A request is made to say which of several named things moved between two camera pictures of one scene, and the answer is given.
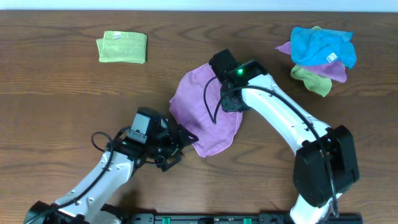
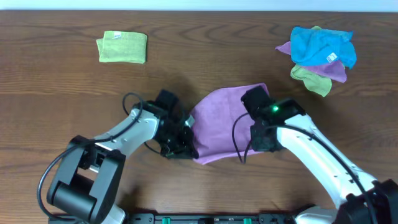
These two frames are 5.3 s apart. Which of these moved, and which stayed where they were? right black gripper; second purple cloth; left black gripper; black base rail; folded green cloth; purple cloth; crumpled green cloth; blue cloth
Moved: right black gripper; purple cloth; left black gripper
Stayed: blue cloth; black base rail; folded green cloth; second purple cloth; crumpled green cloth
